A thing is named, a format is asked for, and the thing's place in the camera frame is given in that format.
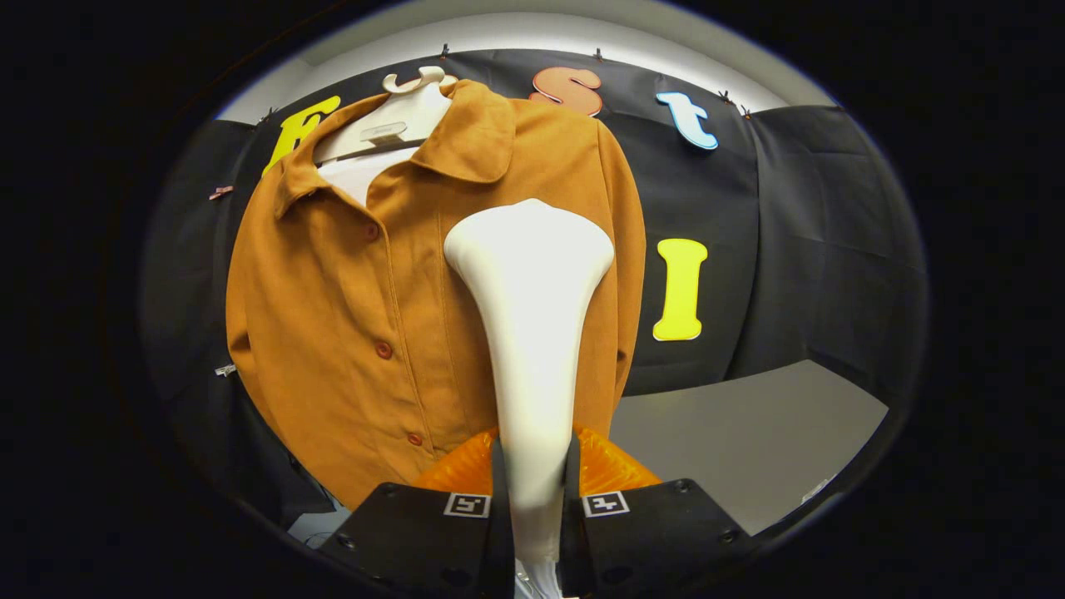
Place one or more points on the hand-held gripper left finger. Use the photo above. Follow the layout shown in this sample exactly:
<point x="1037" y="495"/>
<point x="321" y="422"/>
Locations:
<point x="416" y="541"/>

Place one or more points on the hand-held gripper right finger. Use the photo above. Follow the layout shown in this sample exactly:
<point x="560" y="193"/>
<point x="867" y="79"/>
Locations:
<point x="649" y="541"/>

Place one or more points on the white garment steamer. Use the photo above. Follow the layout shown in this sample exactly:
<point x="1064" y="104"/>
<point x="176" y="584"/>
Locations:
<point x="532" y="333"/>

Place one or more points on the brown button-up shirt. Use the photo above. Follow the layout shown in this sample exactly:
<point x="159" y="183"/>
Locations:
<point x="333" y="316"/>

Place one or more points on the grey table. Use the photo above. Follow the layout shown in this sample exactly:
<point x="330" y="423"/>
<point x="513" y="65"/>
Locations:
<point x="749" y="441"/>

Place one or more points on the black backdrop cloth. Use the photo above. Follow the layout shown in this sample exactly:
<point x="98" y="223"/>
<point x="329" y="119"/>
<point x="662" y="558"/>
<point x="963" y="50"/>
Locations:
<point x="832" y="233"/>

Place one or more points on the small pink clip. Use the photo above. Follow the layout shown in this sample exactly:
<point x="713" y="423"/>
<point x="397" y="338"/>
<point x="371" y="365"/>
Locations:
<point x="220" y="192"/>

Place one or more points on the white mannequin torso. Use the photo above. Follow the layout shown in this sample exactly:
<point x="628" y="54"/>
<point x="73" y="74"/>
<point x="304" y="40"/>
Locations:
<point x="399" y="112"/>

